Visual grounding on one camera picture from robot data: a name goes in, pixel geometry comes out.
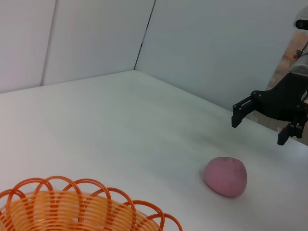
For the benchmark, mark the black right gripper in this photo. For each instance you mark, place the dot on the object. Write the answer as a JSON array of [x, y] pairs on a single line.
[[286, 101]]

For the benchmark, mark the pink peach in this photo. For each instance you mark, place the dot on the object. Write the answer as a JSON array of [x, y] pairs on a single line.
[[225, 178]]

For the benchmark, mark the orange woven plastic basket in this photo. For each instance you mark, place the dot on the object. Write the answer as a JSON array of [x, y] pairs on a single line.
[[60, 204]]

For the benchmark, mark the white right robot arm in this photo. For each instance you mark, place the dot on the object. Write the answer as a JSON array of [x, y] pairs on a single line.
[[300, 65]]

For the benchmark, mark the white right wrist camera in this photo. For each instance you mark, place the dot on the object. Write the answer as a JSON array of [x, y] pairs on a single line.
[[302, 21]]

